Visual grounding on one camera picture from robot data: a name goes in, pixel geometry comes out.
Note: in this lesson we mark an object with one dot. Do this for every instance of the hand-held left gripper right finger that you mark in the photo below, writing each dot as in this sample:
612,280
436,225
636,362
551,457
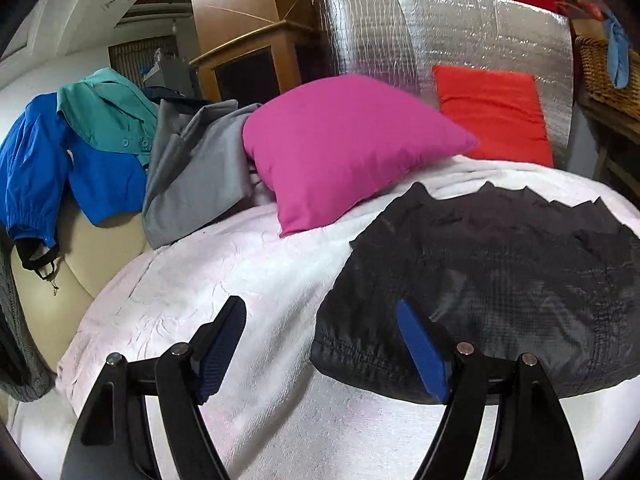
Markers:
425,355

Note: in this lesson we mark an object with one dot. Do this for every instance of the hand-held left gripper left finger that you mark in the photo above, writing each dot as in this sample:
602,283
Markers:
220,350

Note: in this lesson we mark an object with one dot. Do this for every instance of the black mesh shorts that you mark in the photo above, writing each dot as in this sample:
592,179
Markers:
500,270

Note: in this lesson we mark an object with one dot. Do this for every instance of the white blanket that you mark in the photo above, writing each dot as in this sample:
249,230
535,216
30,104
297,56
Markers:
200,270

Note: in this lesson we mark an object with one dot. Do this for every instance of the beige sofa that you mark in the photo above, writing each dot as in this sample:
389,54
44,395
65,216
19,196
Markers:
50,310

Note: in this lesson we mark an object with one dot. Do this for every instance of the grey garment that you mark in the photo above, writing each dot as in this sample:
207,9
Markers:
200,175

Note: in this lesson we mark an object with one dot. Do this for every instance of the grey knit cloth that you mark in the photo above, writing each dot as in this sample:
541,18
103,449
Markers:
20,350

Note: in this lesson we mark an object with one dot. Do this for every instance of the pink pillow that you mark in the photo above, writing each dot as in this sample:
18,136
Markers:
340,150

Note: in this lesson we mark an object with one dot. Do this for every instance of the dark navy garment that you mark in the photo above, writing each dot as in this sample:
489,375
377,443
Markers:
175,102

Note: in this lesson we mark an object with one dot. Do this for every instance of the red pillow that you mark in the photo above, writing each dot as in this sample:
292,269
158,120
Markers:
490,110

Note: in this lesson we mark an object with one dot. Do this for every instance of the blue jacket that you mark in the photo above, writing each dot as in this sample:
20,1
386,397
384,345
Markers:
35,160

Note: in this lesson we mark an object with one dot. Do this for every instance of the teal shirt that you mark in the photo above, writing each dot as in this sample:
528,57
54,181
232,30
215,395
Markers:
105,110

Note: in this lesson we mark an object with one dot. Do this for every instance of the grey appliance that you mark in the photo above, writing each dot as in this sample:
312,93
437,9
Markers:
170,70

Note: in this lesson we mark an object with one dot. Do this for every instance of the wooden bench table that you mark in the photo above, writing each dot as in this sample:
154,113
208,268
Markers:
615,130

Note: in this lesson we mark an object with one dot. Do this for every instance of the brown slatted door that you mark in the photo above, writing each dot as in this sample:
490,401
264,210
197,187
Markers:
125,65

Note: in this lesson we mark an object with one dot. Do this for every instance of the wooden cabinet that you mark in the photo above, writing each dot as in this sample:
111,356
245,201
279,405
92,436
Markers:
280,45

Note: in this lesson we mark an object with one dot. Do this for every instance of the silver foil insulation panel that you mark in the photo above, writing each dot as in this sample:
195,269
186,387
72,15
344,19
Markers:
390,35

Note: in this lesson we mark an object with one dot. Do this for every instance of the large wicker basket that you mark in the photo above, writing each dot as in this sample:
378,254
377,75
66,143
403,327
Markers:
595,75

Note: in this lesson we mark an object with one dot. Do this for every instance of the blue cloth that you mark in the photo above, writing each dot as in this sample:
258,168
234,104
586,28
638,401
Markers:
620,55

